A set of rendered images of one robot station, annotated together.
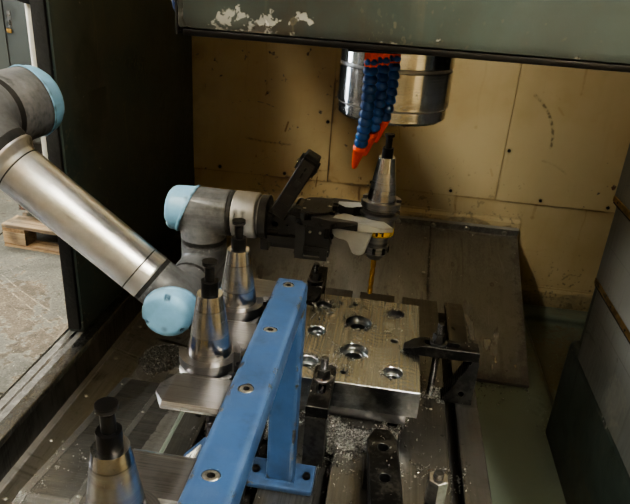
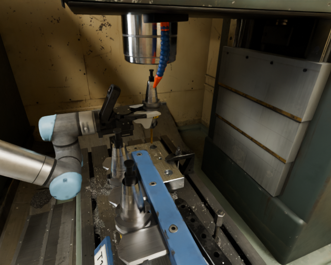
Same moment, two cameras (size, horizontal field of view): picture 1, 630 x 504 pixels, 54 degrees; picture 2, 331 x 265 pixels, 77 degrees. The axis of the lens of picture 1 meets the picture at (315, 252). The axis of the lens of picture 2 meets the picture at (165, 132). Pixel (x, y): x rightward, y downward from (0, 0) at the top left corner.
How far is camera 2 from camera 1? 0.34 m
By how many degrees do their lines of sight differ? 25
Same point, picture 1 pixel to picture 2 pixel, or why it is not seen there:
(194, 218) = (60, 132)
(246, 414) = (188, 247)
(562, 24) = not seen: outside the picture
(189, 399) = (144, 252)
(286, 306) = (148, 166)
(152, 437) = (59, 241)
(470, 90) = not seen: hidden behind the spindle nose
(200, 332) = (131, 206)
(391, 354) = (163, 164)
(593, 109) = (182, 54)
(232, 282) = (120, 164)
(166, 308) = (65, 186)
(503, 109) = not seen: hidden behind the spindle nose
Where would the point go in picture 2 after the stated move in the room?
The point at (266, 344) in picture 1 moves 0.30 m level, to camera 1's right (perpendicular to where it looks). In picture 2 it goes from (158, 193) to (268, 154)
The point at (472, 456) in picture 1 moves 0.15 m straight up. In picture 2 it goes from (206, 193) to (210, 163)
